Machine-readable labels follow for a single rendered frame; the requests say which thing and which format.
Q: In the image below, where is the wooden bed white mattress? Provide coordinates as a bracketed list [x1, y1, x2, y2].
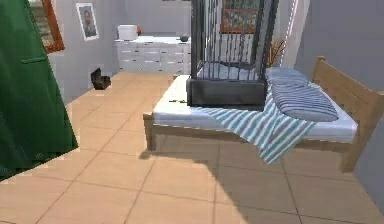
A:
[142, 55, 384, 174]

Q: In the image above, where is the black barred cage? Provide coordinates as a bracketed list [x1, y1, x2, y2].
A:
[185, 0, 280, 109]

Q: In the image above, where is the white chest of drawers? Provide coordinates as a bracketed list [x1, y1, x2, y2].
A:
[114, 35, 192, 75]

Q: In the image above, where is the striped teal white blanket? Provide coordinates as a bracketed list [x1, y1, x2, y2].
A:
[195, 83, 316, 166]

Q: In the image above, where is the small black box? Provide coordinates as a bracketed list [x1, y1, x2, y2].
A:
[90, 67, 112, 91]

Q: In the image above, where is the orange dry plant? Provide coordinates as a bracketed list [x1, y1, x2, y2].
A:
[268, 38, 287, 68]

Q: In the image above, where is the orange framed painting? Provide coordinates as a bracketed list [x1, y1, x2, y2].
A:
[220, 0, 261, 35]

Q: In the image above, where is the blue striped pillow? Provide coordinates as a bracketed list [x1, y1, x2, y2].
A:
[265, 67, 340, 123]

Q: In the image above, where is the white framed portrait picture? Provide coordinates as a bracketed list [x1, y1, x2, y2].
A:
[75, 2, 100, 42]

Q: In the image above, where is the orange framed window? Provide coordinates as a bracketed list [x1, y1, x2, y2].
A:
[28, 0, 66, 55]

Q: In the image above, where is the green door handle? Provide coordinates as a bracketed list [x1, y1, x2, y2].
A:
[20, 56, 48, 65]

